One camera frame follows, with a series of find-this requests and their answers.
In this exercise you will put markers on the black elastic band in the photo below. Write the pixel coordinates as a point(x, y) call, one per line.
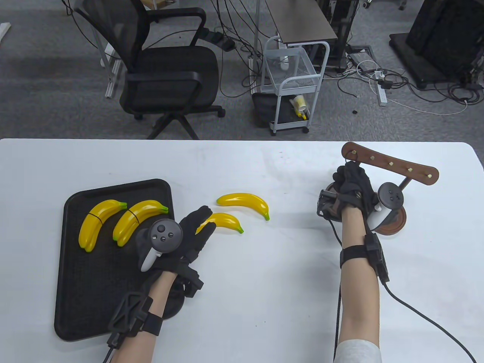
point(94, 216)
point(132, 215)
point(349, 162)

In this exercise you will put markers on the black metal desk frame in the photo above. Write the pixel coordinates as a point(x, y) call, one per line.
point(340, 22)

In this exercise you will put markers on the white power strip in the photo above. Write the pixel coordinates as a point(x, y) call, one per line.
point(382, 94)
point(250, 75)

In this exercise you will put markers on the metal floor box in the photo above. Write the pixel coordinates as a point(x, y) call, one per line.
point(361, 58)

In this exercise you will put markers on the grey handheld controller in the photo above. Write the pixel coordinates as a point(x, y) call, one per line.
point(391, 196)
point(166, 234)

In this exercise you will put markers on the black power adapter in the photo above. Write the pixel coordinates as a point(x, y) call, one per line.
point(227, 45)

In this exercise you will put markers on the black plastic tray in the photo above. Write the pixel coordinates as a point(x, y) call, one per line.
point(94, 283)

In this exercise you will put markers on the cardboard box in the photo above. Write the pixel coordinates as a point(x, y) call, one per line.
point(155, 3)

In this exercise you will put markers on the white utility cart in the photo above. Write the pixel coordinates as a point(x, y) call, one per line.
point(277, 106)

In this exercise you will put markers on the yellow white bottle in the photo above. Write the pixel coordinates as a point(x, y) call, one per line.
point(300, 104)

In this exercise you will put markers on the dark top side table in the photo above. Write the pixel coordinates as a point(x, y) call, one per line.
point(302, 22)

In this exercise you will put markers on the white sleeve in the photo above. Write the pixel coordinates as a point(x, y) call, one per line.
point(359, 351)

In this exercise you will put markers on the brown wooden hook stand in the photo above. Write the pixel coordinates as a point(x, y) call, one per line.
point(393, 162)

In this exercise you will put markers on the silver metal frame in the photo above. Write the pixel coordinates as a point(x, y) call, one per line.
point(110, 89)

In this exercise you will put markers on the black office chair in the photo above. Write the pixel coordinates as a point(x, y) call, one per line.
point(177, 68)

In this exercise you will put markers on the small white bottle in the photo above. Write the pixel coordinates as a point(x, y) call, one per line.
point(284, 64)

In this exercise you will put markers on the person's right hand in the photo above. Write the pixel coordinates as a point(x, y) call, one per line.
point(355, 185)

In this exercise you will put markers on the person's left forearm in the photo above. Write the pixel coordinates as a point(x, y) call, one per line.
point(159, 295)

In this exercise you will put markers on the white board corner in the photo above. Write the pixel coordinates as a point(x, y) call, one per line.
point(3, 30)

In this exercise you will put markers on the person's left hand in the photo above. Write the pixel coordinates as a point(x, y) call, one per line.
point(191, 242)

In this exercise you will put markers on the black equipment base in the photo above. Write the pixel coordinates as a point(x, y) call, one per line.
point(435, 38)

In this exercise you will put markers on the person's right forearm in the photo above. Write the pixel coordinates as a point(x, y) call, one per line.
point(355, 302)

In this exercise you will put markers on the black mesh bin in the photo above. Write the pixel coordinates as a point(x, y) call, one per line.
point(262, 109)

